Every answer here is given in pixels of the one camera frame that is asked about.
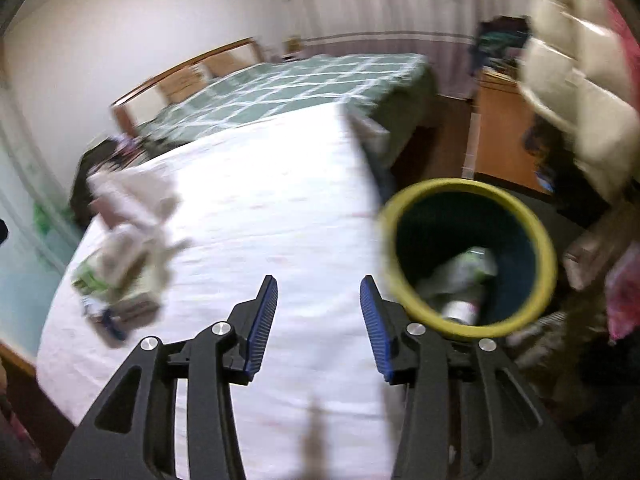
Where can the pink white curtains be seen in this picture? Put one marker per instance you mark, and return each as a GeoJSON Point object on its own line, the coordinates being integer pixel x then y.
{"type": "Point", "coordinates": [442, 30]}

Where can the sliding glass door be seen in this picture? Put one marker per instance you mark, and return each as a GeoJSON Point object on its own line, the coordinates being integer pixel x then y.
{"type": "Point", "coordinates": [41, 235]}

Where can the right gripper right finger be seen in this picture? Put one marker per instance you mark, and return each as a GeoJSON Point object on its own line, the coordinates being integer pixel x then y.
{"type": "Point", "coordinates": [469, 414]}

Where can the clear plastic bottle green label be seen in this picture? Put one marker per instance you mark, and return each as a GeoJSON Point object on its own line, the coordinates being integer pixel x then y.
{"type": "Point", "coordinates": [457, 288]}

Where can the clothes pile on desk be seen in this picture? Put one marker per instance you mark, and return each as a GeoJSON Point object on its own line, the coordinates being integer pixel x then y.
{"type": "Point", "coordinates": [498, 43]}

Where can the white dotted table cloth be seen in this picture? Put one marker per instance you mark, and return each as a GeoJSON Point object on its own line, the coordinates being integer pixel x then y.
{"type": "Point", "coordinates": [290, 196]}

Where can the green plaid bed duvet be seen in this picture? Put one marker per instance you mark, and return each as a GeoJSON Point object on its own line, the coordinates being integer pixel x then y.
{"type": "Point", "coordinates": [391, 89]}

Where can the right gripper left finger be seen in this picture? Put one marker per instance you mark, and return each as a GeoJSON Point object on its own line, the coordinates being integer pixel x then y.
{"type": "Point", "coordinates": [128, 433]}

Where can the pile of dark clothes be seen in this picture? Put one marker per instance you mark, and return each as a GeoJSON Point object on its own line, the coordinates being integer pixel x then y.
{"type": "Point", "coordinates": [111, 154]}

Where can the cream puffer jacket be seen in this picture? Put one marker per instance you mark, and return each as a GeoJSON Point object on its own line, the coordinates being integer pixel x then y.
{"type": "Point", "coordinates": [576, 73]}

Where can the yellow rimmed trash bin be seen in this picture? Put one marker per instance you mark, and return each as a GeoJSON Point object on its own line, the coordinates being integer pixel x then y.
{"type": "Point", "coordinates": [429, 223]}

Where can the green plastic bag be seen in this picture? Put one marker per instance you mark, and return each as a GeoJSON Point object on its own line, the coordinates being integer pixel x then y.
{"type": "Point", "coordinates": [121, 284]}

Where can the wooden bed headboard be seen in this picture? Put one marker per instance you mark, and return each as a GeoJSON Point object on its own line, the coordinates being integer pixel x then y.
{"type": "Point", "coordinates": [143, 103]}

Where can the wooden desk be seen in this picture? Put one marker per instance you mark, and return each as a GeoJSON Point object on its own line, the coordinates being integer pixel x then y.
{"type": "Point", "coordinates": [495, 150]}

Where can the pink floral hanging bag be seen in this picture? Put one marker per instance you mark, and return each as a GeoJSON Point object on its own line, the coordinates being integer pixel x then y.
{"type": "Point", "coordinates": [622, 294]}

